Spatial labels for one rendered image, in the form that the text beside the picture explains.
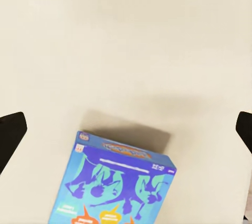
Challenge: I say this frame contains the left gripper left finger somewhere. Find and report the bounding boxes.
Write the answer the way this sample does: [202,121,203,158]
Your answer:
[0,111,27,174]

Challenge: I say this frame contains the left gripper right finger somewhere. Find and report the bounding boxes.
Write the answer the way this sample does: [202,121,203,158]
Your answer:
[235,111,252,153]

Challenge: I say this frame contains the board game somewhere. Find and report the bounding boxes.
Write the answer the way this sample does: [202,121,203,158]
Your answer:
[47,131,177,224]

